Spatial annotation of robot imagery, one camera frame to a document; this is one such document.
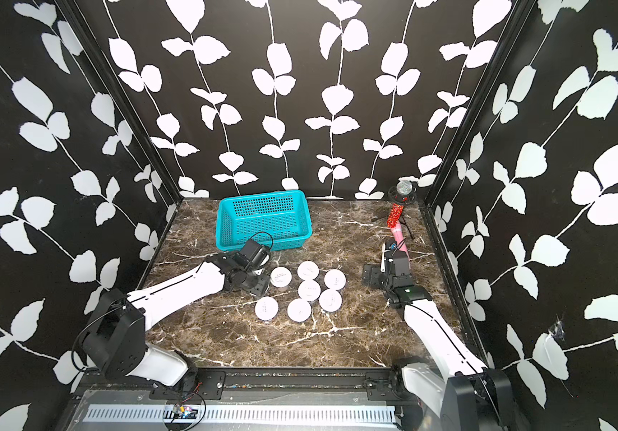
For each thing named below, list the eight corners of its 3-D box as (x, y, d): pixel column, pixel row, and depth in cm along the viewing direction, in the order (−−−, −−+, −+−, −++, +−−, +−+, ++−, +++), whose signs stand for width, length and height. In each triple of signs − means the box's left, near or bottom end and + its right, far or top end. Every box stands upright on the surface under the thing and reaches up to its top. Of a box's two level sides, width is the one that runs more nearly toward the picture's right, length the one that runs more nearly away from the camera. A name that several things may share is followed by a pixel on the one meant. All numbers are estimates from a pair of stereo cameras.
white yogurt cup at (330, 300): (316, 307, 91) (316, 298, 86) (329, 294, 94) (330, 285, 89) (329, 320, 88) (330, 312, 83) (342, 307, 91) (344, 298, 86)
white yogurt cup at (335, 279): (324, 295, 94) (325, 285, 89) (324, 279, 98) (325, 269, 93) (344, 295, 94) (346, 286, 89) (343, 279, 98) (345, 269, 93)
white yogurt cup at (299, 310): (285, 317, 89) (283, 309, 83) (298, 302, 92) (297, 294, 87) (301, 330, 86) (300, 323, 81) (313, 314, 89) (313, 306, 84)
